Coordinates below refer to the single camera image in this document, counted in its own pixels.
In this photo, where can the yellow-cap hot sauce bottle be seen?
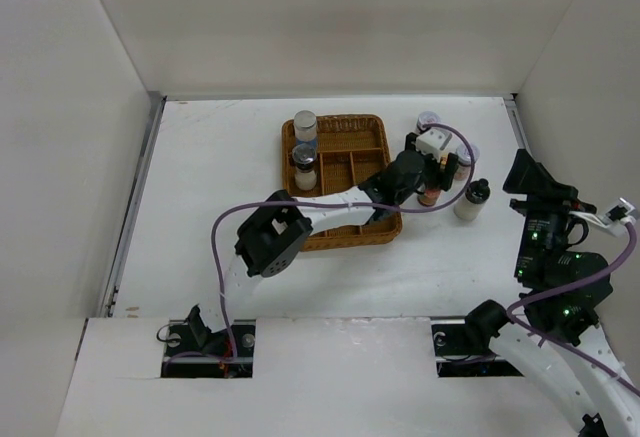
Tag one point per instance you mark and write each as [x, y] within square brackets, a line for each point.
[430, 194]

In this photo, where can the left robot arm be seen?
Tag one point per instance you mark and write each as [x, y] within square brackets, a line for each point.
[276, 230]

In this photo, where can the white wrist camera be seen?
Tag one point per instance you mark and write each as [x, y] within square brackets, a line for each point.
[433, 141]
[615, 218]

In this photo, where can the black-top salt grinder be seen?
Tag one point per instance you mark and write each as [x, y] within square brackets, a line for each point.
[304, 157]

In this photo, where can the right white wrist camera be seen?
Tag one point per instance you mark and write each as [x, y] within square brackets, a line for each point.
[615, 218]

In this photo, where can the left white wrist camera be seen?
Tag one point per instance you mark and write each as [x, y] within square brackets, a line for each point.
[433, 141]

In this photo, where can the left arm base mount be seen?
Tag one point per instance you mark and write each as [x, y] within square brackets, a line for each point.
[191, 350]

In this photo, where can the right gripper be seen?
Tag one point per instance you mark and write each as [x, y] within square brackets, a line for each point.
[525, 175]

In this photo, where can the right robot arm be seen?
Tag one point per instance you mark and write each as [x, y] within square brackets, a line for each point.
[552, 335]

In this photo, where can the brown wicker divided tray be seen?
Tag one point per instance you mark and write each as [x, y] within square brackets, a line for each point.
[351, 148]

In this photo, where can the red-label spice jar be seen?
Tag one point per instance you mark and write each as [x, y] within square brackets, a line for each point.
[467, 156]
[425, 121]

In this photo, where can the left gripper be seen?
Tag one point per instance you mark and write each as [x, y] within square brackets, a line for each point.
[439, 179]

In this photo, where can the silver-lid spice jar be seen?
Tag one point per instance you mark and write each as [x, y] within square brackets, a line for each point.
[305, 128]

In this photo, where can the black-cap white bottle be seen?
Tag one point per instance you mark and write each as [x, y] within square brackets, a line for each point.
[469, 206]

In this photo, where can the red-label spice jar right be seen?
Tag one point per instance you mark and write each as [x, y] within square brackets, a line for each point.
[467, 156]

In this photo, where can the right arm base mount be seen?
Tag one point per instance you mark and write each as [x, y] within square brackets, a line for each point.
[461, 344]

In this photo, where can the red-label spice jar back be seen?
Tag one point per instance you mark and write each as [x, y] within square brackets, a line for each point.
[425, 121]

